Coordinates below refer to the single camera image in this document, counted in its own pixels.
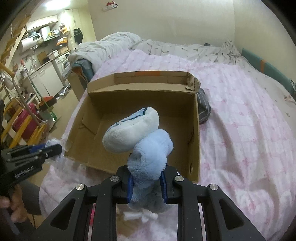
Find white sock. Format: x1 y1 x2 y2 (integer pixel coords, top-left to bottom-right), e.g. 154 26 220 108
116 205 159 223

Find light blue plush slipper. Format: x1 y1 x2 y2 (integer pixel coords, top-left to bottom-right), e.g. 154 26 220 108
102 107 174 213

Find person's left hand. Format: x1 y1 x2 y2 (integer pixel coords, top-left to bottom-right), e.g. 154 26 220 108
1 184 28 223

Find red suitcase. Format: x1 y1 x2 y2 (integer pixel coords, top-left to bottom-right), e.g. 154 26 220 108
12 102 41 141

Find dark plaid cloth bundle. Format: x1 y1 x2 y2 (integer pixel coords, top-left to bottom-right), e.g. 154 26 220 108
197 88 211 125

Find pink patterned bed quilt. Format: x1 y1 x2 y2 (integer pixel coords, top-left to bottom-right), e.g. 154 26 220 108
39 50 295 240

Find white washing machine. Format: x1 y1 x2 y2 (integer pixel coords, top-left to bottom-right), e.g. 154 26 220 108
52 51 71 81

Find white water heater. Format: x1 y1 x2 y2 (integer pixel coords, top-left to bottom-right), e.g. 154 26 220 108
18 33 42 53

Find grey white rolled duvet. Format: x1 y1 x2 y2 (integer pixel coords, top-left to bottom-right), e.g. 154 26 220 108
68 32 142 73

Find teal orange pillow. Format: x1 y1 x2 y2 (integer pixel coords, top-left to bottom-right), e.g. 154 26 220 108
241 48 295 99

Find yellow wooden chair frame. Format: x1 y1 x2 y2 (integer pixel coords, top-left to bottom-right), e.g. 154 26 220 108
1 98 47 148

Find green handled broom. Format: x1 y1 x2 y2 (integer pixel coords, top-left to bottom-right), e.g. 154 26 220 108
20 60 57 121

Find wall power outlet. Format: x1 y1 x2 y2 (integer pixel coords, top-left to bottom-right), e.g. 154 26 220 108
102 1 118 12

